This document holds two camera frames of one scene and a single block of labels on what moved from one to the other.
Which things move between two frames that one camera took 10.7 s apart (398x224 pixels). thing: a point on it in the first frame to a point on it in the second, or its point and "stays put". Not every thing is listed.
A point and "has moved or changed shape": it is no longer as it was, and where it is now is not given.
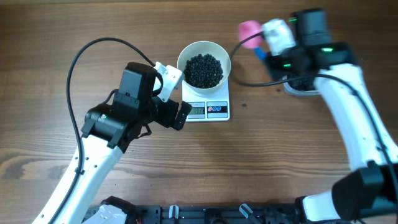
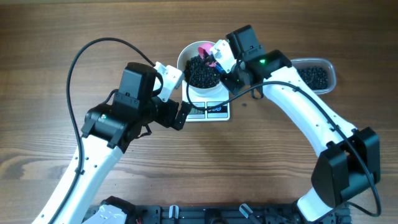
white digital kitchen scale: (213, 108) stays put
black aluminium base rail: (217, 214) stays put
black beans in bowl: (203, 71) stays put
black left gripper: (173, 114) stays put
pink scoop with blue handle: (249, 28) has moved or changed shape
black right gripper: (277, 63) to (224, 74)
